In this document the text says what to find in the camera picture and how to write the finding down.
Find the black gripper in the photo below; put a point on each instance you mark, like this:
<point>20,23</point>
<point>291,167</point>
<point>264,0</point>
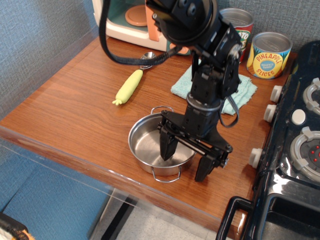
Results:
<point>197,130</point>

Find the stainless steel pot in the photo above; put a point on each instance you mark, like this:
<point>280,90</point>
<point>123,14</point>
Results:
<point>144,144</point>

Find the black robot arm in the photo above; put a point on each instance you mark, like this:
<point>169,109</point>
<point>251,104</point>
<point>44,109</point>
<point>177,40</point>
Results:
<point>216,49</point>

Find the teal folded cloth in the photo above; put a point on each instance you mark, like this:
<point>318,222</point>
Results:
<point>246,89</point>

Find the dark toy stove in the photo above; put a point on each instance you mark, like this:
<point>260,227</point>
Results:
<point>286,200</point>

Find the pineapple slices can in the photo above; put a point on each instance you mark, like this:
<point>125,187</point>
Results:
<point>268,55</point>

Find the tomato sauce can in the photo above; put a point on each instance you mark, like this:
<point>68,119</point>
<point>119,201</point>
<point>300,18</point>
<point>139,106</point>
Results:
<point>243,22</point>

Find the orange black object corner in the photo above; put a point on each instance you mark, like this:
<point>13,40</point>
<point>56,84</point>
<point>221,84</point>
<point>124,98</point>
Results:
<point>11,229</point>

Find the spoon with green handle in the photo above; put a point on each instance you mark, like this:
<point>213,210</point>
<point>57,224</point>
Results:
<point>129,86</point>

